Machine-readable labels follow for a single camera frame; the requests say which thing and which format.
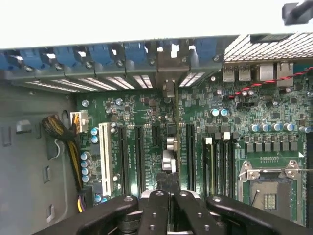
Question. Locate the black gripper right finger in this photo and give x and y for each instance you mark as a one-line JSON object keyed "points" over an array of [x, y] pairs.
{"points": [[195, 215]]}

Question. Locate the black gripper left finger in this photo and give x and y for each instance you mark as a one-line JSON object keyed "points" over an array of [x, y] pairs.
{"points": [[156, 215]]}

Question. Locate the black RAM slot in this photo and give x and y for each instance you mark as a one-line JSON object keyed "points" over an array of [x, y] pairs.
{"points": [[220, 166], [228, 166], [310, 171]]}

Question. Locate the white expansion slot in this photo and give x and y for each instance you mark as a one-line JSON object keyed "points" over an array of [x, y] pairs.
{"points": [[106, 159]]}

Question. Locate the CPU socket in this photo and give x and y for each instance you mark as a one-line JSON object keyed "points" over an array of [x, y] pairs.
{"points": [[269, 195]]}

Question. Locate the short black expansion slot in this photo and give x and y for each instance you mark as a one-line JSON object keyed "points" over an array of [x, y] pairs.
{"points": [[156, 135]]}

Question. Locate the thin metal locking lever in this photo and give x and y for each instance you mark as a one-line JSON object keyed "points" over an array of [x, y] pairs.
{"points": [[305, 170]]}

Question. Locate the white power connector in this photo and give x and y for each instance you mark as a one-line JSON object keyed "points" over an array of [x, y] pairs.
{"points": [[80, 121]]}

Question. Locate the green motherboard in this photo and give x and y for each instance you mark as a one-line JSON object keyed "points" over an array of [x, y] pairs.
{"points": [[269, 115]]}

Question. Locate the perforated slot cover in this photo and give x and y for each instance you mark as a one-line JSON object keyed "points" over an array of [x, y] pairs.
{"points": [[75, 84], [51, 86], [193, 79], [143, 81], [99, 83], [121, 82]]}

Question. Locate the black PC case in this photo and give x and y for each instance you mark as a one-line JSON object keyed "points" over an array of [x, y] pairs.
{"points": [[29, 159]]}

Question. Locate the silver USB port block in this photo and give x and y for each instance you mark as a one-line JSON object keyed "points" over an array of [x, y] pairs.
{"points": [[230, 73], [245, 73]]}

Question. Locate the silver square port block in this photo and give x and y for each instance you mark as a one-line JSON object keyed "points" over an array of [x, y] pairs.
{"points": [[266, 72]]}

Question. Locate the silver network port block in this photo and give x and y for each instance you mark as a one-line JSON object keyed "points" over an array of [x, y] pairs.
{"points": [[284, 74]]}

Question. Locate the blue card retention latch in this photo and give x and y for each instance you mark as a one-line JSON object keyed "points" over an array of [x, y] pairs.
{"points": [[66, 56]]}

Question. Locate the black plastic block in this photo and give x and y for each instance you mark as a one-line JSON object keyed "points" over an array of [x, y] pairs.
{"points": [[297, 13]]}

